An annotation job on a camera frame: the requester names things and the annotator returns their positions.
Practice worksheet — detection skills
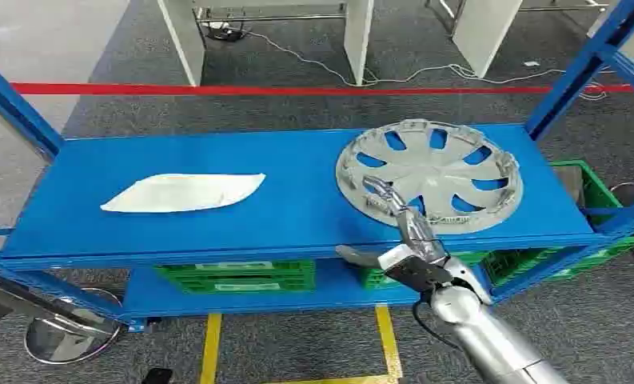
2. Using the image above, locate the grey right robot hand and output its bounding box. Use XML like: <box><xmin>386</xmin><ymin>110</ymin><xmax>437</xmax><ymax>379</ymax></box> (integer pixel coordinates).
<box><xmin>335</xmin><ymin>175</ymin><xmax>450</xmax><ymax>269</ymax></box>

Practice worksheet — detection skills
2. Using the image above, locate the grey plastic wheel cover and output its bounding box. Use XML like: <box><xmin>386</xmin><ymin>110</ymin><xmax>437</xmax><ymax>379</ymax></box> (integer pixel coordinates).
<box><xmin>335</xmin><ymin>118</ymin><xmax>524</xmax><ymax>236</ymax></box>

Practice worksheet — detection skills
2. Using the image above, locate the green plastic crate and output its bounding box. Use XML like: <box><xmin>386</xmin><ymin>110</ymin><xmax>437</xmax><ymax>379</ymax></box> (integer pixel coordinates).
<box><xmin>154</xmin><ymin>259</ymin><xmax>317</xmax><ymax>295</ymax></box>
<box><xmin>356</xmin><ymin>250</ymin><xmax>490</xmax><ymax>291</ymax></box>
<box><xmin>483</xmin><ymin>160</ymin><xmax>634</xmax><ymax>288</ymax></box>

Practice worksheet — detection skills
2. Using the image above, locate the blue metal shelf rack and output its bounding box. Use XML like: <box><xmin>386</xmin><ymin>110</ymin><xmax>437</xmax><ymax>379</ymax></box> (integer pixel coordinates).
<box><xmin>0</xmin><ymin>0</ymin><xmax>634</xmax><ymax>334</ymax></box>

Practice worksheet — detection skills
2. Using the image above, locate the red barrier tape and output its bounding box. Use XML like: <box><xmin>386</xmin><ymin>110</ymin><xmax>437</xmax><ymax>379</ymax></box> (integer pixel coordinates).
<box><xmin>10</xmin><ymin>82</ymin><xmax>634</xmax><ymax>98</ymax></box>

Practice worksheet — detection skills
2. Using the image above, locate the white plastic lamp cover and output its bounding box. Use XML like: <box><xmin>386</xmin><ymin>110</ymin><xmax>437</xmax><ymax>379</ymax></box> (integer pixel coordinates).
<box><xmin>100</xmin><ymin>173</ymin><xmax>267</xmax><ymax>214</ymax></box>

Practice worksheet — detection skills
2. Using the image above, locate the metal desk crossbar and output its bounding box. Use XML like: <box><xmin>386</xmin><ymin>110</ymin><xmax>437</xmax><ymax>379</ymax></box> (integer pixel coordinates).
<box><xmin>193</xmin><ymin>2</ymin><xmax>347</xmax><ymax>23</ymax></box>

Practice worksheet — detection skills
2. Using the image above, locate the small black floor object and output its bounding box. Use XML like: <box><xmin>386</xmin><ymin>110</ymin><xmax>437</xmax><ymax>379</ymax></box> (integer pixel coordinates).
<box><xmin>141</xmin><ymin>366</ymin><xmax>174</xmax><ymax>384</ymax></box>

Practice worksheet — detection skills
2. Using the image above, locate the chrome stool base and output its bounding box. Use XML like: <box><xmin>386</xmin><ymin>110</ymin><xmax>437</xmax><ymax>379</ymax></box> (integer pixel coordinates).
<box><xmin>24</xmin><ymin>287</ymin><xmax>125</xmax><ymax>366</ymax></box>

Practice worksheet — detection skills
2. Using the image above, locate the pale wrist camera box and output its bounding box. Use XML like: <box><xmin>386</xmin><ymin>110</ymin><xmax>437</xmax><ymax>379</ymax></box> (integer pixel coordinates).
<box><xmin>377</xmin><ymin>244</ymin><xmax>421</xmax><ymax>272</ymax></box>

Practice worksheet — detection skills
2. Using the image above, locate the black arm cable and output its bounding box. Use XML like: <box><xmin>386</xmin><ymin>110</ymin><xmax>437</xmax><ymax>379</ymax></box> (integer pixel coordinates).
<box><xmin>412</xmin><ymin>301</ymin><xmax>461</xmax><ymax>352</ymax></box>

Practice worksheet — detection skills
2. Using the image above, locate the yellow floor tape frame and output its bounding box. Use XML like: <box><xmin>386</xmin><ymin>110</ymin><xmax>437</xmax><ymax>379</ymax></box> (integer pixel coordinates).
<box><xmin>198</xmin><ymin>306</ymin><xmax>404</xmax><ymax>384</ymax></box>

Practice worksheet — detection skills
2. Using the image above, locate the long white floor cable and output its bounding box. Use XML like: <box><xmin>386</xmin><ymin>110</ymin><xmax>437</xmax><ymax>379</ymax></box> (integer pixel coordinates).
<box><xmin>245</xmin><ymin>30</ymin><xmax>610</xmax><ymax>102</ymax></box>

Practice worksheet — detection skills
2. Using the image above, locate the black coiled cable bundle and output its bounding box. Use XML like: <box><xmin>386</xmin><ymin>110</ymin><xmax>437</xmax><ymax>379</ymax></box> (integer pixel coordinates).
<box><xmin>205</xmin><ymin>23</ymin><xmax>247</xmax><ymax>43</ymax></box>

